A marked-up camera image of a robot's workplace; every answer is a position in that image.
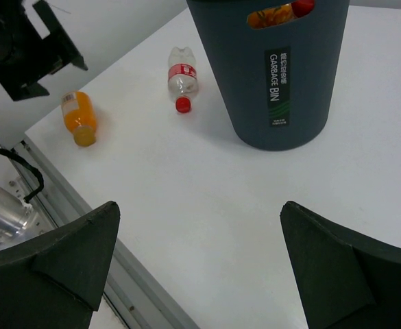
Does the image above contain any orange bottle barcode label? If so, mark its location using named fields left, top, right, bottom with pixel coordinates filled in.
left=60, top=90, right=98, bottom=147

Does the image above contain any black plastic waste bin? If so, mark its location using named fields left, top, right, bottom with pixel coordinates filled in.
left=188, top=1, right=349, bottom=151

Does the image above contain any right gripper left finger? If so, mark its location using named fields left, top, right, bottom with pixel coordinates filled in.
left=0, top=202, right=121, bottom=328

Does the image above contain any aluminium frame rail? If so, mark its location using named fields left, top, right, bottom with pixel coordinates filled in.
left=0, top=147, right=195, bottom=328

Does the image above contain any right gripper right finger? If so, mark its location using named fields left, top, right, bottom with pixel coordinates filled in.
left=280, top=201, right=401, bottom=328

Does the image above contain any black base cable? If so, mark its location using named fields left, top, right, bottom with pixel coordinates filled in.
left=0, top=148, right=45, bottom=205

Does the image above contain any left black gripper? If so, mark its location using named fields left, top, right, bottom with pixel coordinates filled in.
left=0, top=1, right=88, bottom=101

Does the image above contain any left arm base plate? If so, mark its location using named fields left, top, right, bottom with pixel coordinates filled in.
left=0, top=145, right=58, bottom=251

